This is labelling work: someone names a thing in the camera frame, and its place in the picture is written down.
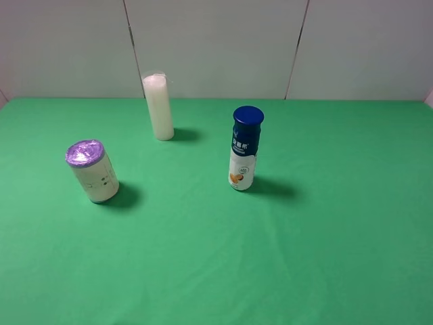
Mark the blue capped yogurt bottle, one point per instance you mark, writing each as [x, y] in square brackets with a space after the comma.
[244, 146]

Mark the green tablecloth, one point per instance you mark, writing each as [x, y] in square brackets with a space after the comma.
[336, 228]

